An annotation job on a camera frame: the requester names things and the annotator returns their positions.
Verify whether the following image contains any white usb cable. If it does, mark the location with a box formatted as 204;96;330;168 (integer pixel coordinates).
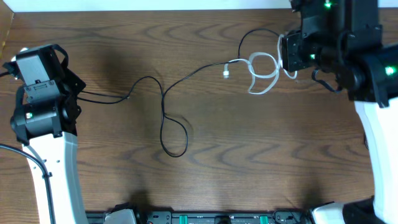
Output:
222;33;298;95

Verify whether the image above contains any thin black usb cable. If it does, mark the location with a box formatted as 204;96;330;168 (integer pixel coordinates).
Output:
159;28;280;158

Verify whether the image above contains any thick black usb cable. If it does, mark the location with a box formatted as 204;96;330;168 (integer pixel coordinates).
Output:
76;75;164;105

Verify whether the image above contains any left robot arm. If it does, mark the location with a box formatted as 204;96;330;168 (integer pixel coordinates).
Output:
1;44;138;223

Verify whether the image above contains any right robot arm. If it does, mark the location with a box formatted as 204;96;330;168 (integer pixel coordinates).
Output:
281;0;397;223

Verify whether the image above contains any cardboard panel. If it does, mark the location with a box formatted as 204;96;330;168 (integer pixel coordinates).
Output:
0;0;14;58

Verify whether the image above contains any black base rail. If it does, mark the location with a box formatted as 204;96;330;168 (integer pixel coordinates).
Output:
86;210;312;224

